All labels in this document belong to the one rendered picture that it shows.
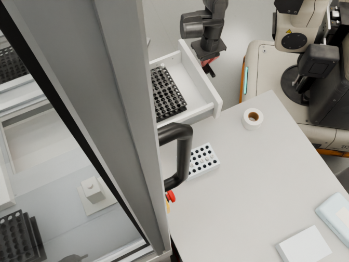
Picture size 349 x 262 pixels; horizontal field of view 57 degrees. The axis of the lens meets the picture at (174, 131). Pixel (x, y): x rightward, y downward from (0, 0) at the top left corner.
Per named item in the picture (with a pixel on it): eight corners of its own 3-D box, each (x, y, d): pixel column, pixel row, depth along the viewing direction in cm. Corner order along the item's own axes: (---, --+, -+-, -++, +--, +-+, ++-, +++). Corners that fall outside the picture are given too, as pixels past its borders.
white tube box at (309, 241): (308, 227, 102) (314, 224, 97) (325, 254, 98) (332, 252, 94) (273, 246, 99) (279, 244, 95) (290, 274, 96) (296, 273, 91)
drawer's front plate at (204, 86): (181, 57, 123) (182, 37, 113) (219, 118, 112) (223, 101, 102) (177, 59, 123) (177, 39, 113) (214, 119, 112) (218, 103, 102)
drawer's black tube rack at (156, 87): (164, 75, 118) (163, 64, 112) (186, 113, 111) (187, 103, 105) (107, 98, 114) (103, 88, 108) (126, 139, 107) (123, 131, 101)
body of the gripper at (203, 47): (189, 46, 106) (192, 29, 99) (216, 37, 108) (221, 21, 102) (198, 61, 103) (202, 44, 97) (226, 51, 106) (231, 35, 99)
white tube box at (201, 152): (207, 146, 114) (209, 142, 110) (219, 167, 110) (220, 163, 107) (175, 160, 112) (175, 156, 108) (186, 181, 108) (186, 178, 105)
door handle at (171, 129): (183, 170, 48) (187, 105, 31) (191, 185, 47) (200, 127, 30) (152, 184, 47) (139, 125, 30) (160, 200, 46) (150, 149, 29)
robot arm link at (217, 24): (227, 24, 93) (222, 10, 96) (204, 26, 92) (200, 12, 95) (222, 41, 99) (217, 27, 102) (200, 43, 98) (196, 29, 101)
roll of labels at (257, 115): (250, 109, 120) (252, 104, 116) (264, 121, 118) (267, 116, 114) (237, 121, 118) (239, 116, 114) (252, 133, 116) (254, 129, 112)
